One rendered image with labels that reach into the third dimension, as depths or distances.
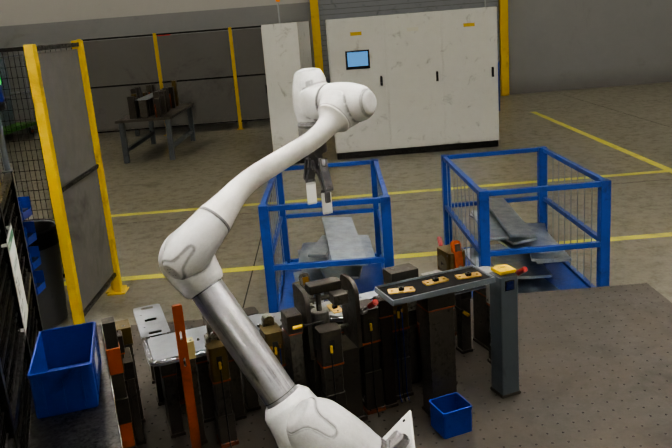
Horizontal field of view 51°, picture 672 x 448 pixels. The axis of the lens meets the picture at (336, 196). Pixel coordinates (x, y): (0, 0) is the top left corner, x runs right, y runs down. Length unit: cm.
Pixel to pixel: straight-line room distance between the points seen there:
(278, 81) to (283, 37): 62
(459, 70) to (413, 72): 66
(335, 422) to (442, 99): 875
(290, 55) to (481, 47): 271
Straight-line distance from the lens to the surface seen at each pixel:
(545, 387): 267
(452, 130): 1043
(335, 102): 192
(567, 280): 504
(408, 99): 1026
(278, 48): 1011
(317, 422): 183
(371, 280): 508
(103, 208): 579
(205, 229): 184
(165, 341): 249
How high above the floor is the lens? 201
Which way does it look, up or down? 14 degrees down
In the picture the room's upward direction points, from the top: 5 degrees counter-clockwise
